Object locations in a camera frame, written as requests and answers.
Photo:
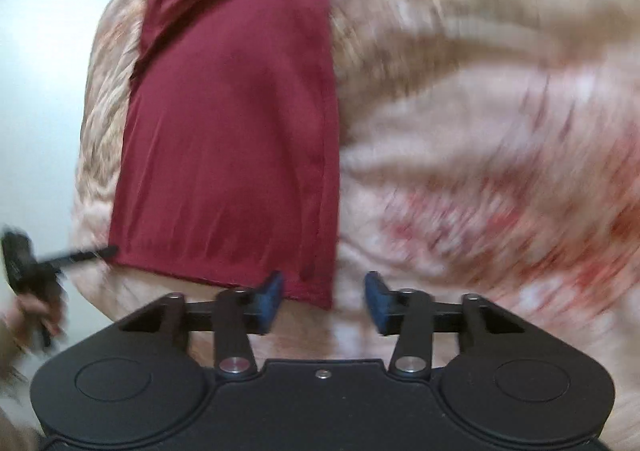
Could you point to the maroon red garment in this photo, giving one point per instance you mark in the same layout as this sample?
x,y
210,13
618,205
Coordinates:
x,y
229,166

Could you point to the person's left hand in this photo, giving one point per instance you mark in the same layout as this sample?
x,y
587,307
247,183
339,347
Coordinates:
x,y
19,323

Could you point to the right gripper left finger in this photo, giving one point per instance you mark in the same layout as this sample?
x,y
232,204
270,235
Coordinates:
x,y
250,310

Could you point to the floral beige bedspread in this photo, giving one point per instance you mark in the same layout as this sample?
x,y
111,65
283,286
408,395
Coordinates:
x,y
488,146

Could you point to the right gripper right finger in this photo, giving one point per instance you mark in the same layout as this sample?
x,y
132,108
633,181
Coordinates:
x,y
387,308

